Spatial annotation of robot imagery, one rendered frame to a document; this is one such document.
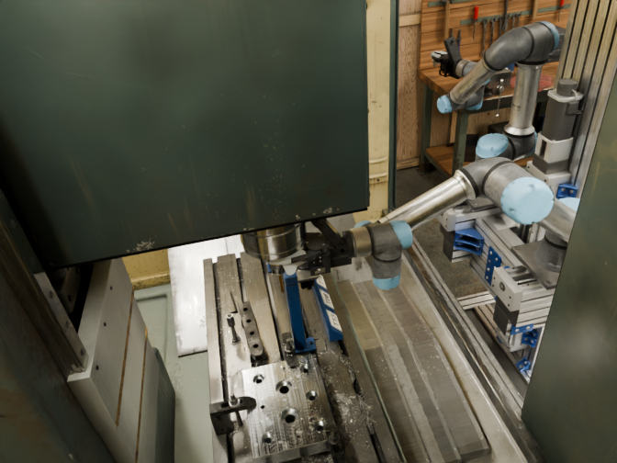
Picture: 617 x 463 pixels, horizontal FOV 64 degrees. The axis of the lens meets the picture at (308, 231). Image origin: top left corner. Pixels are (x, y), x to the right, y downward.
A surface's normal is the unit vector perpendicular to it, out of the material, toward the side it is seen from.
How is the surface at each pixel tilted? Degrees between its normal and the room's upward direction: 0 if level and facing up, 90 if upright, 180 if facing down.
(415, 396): 8
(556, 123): 90
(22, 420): 90
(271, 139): 90
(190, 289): 26
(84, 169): 90
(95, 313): 0
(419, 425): 8
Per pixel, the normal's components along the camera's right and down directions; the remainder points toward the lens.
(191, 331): 0.00, -0.51
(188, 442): -0.09, -0.81
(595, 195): -0.97, 0.19
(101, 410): 0.20, 0.56
